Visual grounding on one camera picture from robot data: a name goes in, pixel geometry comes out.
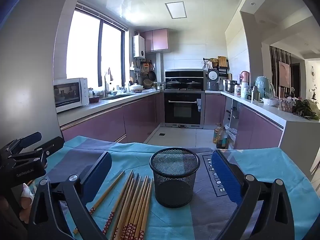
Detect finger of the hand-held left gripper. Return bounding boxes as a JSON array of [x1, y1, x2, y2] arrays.
[[8, 136, 65, 168], [0, 132, 42, 155]]

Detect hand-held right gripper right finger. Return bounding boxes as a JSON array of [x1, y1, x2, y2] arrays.
[[211, 150, 295, 240]]

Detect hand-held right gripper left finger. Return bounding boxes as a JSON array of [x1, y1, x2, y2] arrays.
[[26, 151, 113, 240]]

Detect bundle of bamboo chopsticks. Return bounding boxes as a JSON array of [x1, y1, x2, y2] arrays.
[[72, 169, 153, 240]]

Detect black mesh utensil holder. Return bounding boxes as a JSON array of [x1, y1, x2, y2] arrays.
[[149, 147, 201, 208]]

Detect person's left hand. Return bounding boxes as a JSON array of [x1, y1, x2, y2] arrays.
[[19, 183, 35, 210]]

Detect dark cooking oil bottle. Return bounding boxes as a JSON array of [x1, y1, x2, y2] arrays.
[[217, 127, 228, 148]]

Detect teal and grey tablecloth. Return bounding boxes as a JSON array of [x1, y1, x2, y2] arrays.
[[45, 135, 316, 240]]

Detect yellow cooking oil bottle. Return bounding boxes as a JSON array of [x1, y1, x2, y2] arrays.
[[213, 124, 223, 144]]

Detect white plastic bag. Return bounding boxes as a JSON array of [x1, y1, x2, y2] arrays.
[[226, 127, 237, 143]]

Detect purple base cabinets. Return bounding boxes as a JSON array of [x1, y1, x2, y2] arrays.
[[61, 92, 164, 144], [204, 92, 284, 150]]

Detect white microwave oven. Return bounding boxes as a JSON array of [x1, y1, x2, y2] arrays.
[[53, 77, 89, 113]]

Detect black integrated stove with oven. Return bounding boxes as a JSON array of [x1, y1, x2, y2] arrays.
[[162, 69, 205, 129]]

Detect kitchen faucet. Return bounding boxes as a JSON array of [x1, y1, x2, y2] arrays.
[[104, 67, 113, 98]]

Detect stainless steel stockpot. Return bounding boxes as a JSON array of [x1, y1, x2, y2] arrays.
[[224, 79, 237, 92]]

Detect clear egg container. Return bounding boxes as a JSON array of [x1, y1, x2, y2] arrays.
[[279, 99, 295, 113]]

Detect silver rice cooker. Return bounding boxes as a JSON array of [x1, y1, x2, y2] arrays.
[[207, 69, 221, 91]]

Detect leafy green vegetables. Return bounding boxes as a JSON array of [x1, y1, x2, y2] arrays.
[[294, 99, 320, 120]]

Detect kitchen window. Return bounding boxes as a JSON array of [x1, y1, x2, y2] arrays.
[[66, 4, 129, 80]]

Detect pink framed picture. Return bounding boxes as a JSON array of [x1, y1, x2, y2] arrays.
[[278, 61, 290, 85]]

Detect white water heater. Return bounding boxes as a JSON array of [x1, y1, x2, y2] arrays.
[[133, 34, 146, 58]]

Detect rectangular ceiling light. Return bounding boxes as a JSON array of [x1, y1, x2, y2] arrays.
[[165, 2, 187, 19]]

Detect black wall rack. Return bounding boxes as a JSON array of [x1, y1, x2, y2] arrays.
[[203, 56, 230, 79]]

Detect purple wall cabinets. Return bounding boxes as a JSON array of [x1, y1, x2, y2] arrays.
[[140, 29, 169, 53]]

